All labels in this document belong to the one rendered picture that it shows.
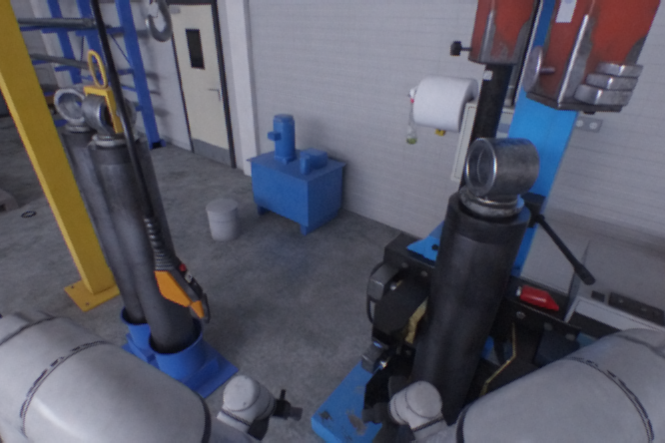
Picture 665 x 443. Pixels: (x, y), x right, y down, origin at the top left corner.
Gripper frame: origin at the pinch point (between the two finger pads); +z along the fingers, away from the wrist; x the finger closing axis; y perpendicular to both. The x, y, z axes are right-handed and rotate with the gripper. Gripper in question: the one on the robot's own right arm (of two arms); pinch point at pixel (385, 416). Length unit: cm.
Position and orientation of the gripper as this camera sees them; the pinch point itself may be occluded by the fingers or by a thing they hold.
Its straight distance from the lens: 130.5
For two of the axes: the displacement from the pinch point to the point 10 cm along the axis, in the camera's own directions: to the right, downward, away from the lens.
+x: 9.8, 0.5, 1.9
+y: 0.7, 8.1, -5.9
